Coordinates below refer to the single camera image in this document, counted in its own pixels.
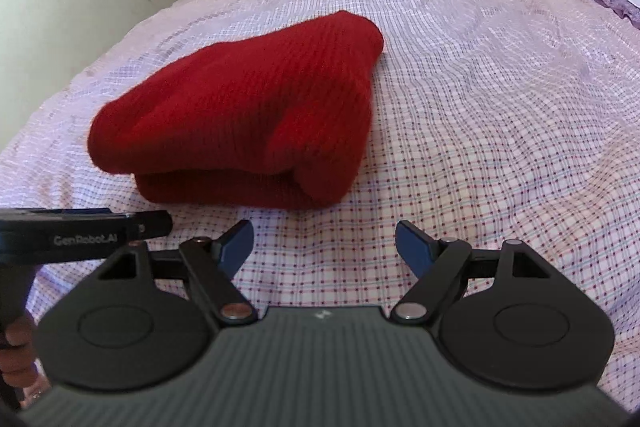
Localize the pink checked bed sheet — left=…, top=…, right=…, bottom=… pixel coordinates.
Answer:
left=1, top=0, right=639, bottom=410

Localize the red knitted garment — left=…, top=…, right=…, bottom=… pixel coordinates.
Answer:
left=88, top=11, right=384, bottom=209

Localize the person's left hand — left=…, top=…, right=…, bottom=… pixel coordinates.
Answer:
left=1, top=311, right=50, bottom=409

